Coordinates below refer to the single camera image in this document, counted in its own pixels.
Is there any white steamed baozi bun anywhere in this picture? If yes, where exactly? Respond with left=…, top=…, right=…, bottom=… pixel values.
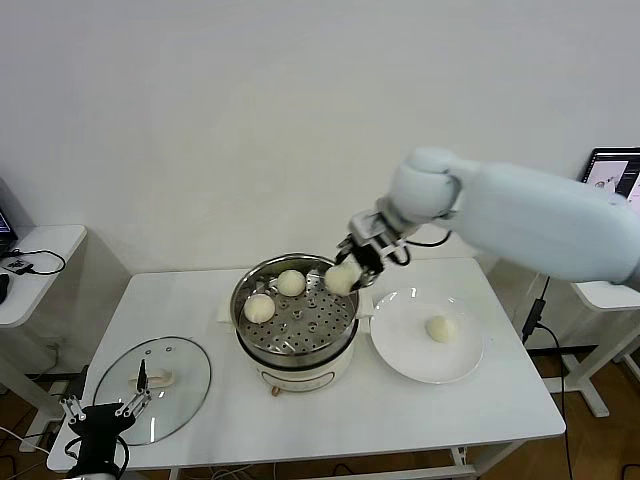
left=424, top=315, right=459, bottom=345
left=324, top=264, right=360, bottom=296
left=243, top=293, right=277, bottom=324
left=276, top=269, right=307, bottom=297

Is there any black cable with adapter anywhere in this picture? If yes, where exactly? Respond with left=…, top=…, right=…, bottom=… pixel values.
left=521, top=274, right=576, bottom=480

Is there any black looped cable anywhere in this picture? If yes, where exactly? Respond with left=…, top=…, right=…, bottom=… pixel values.
left=14, top=248, right=67, bottom=276

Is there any cream electric cooking pot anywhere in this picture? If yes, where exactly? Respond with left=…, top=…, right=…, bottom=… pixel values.
left=215, top=292, right=375, bottom=397

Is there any stainless steel steamer basket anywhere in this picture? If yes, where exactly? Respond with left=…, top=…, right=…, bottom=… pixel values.
left=230, top=253, right=360, bottom=365

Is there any black open laptop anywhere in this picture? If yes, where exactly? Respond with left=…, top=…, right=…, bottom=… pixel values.
left=0, top=175, right=20, bottom=255

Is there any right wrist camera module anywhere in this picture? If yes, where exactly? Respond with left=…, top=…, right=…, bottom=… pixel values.
left=348, top=209, right=389, bottom=242

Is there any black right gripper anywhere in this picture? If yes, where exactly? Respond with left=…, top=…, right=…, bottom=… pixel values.
left=333, top=237, right=389, bottom=294

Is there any white side table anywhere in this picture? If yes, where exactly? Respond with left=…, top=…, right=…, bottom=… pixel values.
left=0, top=224, right=89, bottom=441
left=529, top=279, right=640, bottom=420

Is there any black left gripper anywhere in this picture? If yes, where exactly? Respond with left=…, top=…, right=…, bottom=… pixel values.
left=59, top=358, right=153, bottom=471

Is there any white round plate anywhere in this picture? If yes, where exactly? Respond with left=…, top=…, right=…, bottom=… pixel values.
left=370, top=287, right=485, bottom=385

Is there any white floor cable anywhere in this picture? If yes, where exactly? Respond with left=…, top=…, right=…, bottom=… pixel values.
left=0, top=427, right=52, bottom=457

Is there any grey open laptop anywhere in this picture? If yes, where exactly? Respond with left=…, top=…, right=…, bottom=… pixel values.
left=577, top=146, right=640, bottom=206

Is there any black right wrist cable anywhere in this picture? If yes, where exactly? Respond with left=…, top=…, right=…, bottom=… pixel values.
left=394, top=229, right=454, bottom=266

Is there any glass lid with cream handle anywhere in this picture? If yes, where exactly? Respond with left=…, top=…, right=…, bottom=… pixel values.
left=93, top=336, right=213, bottom=447

